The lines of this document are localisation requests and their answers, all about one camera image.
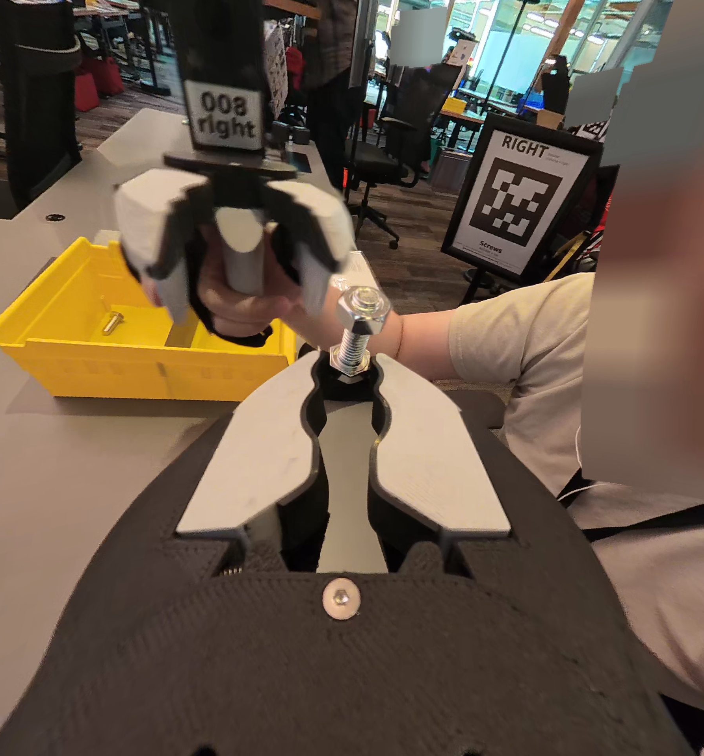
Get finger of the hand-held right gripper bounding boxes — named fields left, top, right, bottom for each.
left=114, top=168, right=211, bottom=326
left=266, top=180, right=357, bottom=315

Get black office chair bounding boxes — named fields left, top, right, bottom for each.
left=0, top=0, right=85, bottom=209
left=346, top=64, right=465, bottom=250

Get person's right hand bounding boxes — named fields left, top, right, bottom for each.
left=197, top=227, right=305, bottom=339

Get printed paper sheet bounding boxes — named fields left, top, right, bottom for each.
left=340, top=251, right=379, bottom=291

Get person's right forearm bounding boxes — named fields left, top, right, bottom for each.
left=281, top=295, right=466, bottom=362

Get black framed marker sign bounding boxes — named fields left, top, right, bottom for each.
left=440, top=112, right=605, bottom=306

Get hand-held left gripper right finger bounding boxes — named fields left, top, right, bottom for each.
left=368, top=352, right=513, bottom=539

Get white cable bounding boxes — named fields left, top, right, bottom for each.
left=555, top=425, right=602, bottom=504

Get black lanyard strap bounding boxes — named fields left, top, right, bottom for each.
left=561, top=467, right=704, bottom=543

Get yellow plastic bin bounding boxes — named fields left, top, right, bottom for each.
left=0, top=236, right=298, bottom=404

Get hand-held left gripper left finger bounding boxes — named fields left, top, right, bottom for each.
left=176, top=350, right=329, bottom=539

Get silver hex nut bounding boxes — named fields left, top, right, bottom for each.
left=336, top=285, right=392, bottom=335

